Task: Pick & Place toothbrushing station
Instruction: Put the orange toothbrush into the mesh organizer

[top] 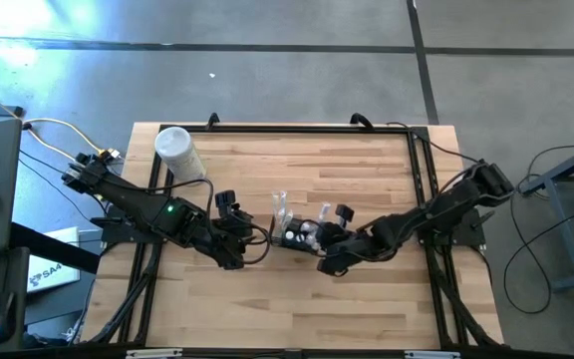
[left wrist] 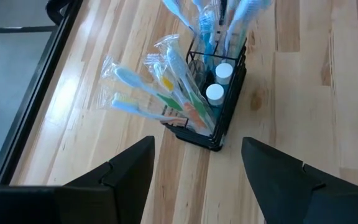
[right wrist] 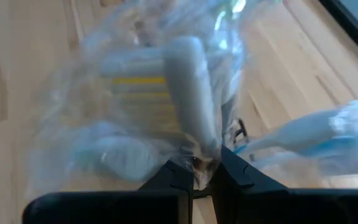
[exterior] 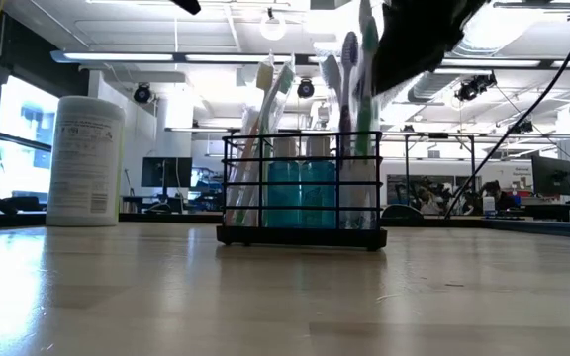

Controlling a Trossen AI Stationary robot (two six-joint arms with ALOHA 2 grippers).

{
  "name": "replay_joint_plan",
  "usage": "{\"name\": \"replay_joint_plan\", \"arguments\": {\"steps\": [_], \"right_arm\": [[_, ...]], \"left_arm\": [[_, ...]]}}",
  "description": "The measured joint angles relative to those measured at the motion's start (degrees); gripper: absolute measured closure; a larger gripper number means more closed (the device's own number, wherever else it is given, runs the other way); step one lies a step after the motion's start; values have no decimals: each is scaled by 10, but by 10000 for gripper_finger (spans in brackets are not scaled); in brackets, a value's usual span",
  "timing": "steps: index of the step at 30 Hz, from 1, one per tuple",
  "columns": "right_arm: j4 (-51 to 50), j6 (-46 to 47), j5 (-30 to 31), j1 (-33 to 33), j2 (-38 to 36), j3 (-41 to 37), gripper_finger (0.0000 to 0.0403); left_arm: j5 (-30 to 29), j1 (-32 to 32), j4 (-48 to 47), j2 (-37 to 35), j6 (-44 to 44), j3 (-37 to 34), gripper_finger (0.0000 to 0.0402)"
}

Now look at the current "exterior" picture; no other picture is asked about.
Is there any green toothbrush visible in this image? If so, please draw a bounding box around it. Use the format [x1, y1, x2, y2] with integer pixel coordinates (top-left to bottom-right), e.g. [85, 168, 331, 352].
[353, 14, 382, 159]
[235, 62, 297, 227]

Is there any teal mouthwash bottle white cap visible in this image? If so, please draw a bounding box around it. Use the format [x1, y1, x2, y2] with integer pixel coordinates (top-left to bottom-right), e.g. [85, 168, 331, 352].
[300, 135, 338, 229]
[266, 136, 301, 229]

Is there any long ceiling light strip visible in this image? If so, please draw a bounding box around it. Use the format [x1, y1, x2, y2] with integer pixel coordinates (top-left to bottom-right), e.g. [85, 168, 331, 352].
[50, 48, 570, 69]

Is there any black computer monitor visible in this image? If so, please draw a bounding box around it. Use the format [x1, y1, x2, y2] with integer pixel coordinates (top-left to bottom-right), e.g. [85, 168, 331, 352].
[530, 155, 570, 198]
[140, 156, 194, 189]

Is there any white wipes canister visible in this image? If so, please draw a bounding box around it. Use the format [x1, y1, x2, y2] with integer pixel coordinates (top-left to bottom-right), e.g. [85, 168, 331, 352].
[46, 95, 127, 228]

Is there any large glass window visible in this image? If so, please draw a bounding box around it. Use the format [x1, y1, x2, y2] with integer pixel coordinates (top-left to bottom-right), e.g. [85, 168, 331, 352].
[0, 73, 61, 202]

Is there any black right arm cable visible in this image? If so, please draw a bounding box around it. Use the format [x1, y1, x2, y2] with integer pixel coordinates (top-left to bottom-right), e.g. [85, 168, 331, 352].
[443, 0, 570, 220]

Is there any black aluminium table frame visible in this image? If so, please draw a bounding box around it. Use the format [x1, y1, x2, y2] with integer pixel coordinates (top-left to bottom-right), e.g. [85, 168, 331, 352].
[0, 210, 570, 241]

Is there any black wire toothbrush holder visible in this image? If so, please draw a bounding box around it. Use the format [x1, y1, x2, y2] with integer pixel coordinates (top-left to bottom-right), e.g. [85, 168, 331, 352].
[216, 131, 389, 252]

